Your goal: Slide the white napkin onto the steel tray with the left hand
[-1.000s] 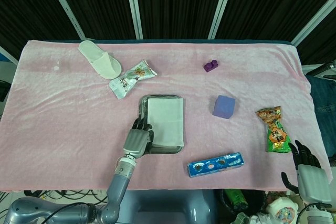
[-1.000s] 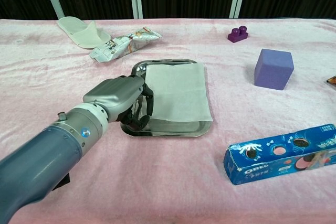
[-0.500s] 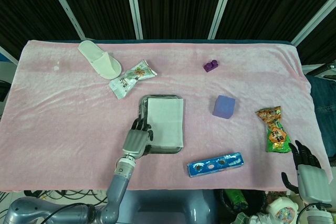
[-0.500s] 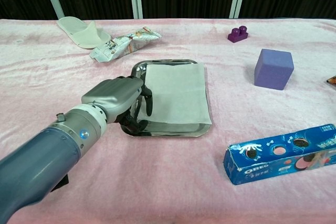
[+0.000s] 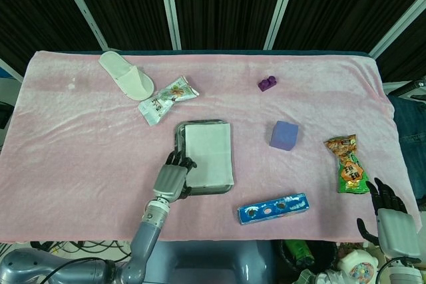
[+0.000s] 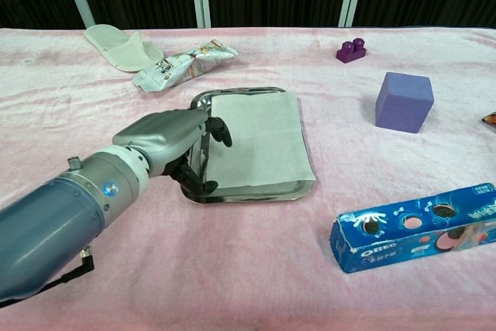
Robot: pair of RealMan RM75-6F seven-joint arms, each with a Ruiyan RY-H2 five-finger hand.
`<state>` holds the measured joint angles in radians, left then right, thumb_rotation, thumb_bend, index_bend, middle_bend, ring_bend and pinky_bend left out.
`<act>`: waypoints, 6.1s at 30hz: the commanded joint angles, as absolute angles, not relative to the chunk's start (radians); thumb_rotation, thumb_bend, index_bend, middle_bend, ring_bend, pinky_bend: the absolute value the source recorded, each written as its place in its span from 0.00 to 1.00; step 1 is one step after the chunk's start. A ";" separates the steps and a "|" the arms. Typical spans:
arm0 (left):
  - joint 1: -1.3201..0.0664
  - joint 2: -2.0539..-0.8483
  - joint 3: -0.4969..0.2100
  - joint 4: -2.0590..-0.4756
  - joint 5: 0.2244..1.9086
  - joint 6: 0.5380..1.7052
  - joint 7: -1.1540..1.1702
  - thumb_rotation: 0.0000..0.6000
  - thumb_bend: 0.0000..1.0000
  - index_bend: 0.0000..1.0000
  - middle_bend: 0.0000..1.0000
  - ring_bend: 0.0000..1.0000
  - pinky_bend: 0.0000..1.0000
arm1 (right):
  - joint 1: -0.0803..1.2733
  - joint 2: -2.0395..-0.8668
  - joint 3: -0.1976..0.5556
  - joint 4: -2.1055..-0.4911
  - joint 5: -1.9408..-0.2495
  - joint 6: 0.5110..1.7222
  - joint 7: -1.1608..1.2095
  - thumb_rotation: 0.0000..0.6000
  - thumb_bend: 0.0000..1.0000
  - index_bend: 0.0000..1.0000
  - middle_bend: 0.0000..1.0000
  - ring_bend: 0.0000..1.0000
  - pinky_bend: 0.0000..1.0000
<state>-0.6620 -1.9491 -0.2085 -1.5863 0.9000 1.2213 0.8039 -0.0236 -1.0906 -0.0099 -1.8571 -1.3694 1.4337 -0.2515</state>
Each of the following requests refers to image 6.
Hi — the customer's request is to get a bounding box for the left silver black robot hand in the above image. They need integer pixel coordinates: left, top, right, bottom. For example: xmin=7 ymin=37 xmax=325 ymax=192
xmin=112 ymin=108 xmax=233 ymax=195

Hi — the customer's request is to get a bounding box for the white napkin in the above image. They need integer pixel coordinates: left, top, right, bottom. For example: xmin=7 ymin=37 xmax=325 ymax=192
xmin=205 ymin=92 xmax=315 ymax=189

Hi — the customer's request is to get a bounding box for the metal tray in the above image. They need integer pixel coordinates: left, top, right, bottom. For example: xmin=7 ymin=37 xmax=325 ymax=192
xmin=180 ymin=86 xmax=315 ymax=204

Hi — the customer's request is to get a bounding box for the silver snack bag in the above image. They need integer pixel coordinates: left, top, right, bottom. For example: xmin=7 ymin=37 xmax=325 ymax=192
xmin=130 ymin=39 xmax=239 ymax=94

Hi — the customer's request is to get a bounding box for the white slipper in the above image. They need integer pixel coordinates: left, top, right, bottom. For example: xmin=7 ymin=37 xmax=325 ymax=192
xmin=84 ymin=24 xmax=166 ymax=73

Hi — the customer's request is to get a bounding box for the pink fleece cloth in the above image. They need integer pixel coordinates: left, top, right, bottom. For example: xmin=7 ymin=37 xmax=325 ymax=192
xmin=0 ymin=26 xmax=496 ymax=331

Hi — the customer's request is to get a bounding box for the purple toy brick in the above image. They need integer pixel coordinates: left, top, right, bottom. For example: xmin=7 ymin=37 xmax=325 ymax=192
xmin=335 ymin=37 xmax=368 ymax=64

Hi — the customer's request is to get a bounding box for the purple foam cube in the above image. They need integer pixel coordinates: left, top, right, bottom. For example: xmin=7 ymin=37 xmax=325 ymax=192
xmin=374 ymin=71 xmax=433 ymax=134

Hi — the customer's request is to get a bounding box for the blue Oreo cookie box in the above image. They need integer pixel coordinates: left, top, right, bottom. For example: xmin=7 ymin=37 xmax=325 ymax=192
xmin=329 ymin=182 xmax=496 ymax=274

